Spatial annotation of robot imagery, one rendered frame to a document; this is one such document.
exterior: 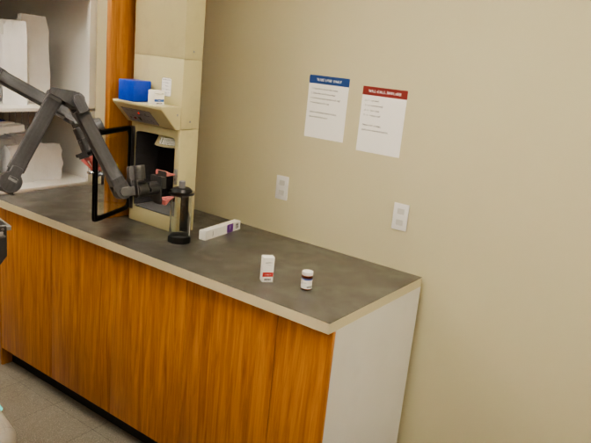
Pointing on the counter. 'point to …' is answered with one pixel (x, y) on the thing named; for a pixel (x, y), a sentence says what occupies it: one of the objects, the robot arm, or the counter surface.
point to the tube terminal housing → (191, 87)
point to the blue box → (134, 90)
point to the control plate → (140, 115)
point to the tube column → (170, 28)
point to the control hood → (163, 113)
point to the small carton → (156, 97)
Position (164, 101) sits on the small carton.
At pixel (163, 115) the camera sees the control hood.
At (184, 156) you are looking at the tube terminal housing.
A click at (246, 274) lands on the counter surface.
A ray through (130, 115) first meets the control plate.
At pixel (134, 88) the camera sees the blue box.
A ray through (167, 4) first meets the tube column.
